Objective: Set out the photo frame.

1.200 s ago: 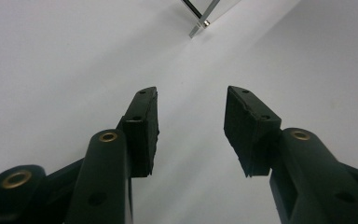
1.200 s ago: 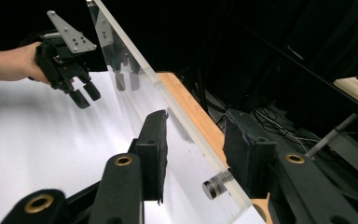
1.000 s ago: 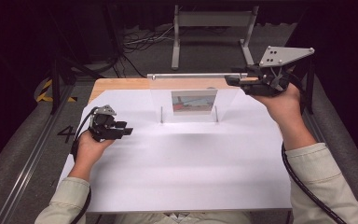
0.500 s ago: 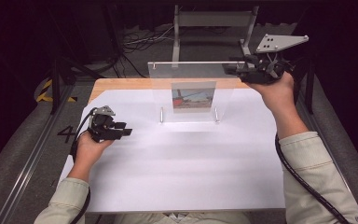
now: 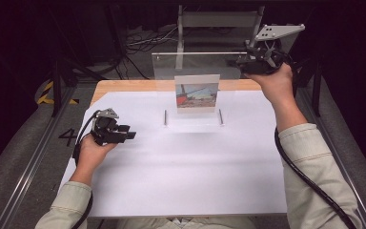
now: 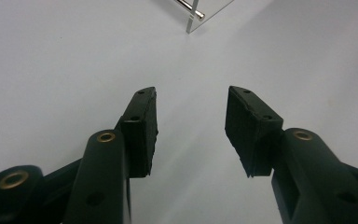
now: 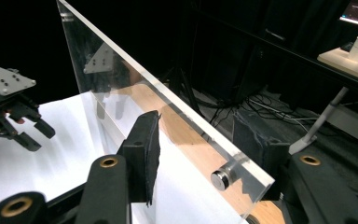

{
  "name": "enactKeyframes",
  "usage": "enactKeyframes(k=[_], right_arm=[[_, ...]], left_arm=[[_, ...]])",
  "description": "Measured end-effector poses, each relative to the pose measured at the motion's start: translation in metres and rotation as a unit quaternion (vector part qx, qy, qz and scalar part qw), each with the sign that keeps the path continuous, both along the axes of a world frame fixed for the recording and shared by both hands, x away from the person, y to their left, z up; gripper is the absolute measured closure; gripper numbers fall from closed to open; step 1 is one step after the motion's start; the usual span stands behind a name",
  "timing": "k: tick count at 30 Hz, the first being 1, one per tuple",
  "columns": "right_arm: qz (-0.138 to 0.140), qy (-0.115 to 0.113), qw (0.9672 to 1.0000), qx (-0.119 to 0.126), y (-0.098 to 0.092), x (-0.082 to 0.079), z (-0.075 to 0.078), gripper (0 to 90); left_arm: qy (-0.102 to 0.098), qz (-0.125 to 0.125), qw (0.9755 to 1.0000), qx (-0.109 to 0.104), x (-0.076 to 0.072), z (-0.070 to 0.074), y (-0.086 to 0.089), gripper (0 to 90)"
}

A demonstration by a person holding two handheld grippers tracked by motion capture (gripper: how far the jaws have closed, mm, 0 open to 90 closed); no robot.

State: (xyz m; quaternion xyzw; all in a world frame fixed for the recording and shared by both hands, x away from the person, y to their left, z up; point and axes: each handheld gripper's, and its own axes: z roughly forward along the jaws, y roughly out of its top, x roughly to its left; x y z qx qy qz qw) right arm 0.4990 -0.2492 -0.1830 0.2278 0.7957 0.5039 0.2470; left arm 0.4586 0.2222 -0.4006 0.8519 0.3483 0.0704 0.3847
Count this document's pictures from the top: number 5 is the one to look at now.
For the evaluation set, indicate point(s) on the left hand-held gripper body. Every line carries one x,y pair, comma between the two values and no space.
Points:
106,130

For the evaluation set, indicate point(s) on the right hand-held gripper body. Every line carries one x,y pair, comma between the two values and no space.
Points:
265,62

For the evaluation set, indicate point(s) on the metal frame pin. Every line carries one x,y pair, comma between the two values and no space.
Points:
221,117
165,117

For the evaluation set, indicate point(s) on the white photo card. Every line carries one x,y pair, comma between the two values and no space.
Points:
197,95

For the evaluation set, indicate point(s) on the clear acrylic photo frame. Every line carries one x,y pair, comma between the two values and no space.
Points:
165,65

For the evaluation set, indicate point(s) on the person's right hand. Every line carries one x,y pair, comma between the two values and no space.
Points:
278,84

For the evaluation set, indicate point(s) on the person's left hand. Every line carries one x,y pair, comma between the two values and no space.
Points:
89,156

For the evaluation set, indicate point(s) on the wooden table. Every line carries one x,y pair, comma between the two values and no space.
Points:
133,85

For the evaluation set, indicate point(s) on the white metal stand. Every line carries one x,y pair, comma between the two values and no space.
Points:
216,19

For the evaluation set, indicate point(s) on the black metal stand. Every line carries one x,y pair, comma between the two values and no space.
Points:
56,86
316,92

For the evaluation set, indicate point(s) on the white paper sheet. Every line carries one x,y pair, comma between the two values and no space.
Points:
187,171

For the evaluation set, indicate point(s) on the yellow black floor tape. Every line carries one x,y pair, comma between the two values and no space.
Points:
46,93

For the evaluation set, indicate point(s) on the person's torso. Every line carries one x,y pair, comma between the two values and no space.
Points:
187,223

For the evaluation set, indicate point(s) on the aluminium floor rail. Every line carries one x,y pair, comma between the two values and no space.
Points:
346,171
35,159

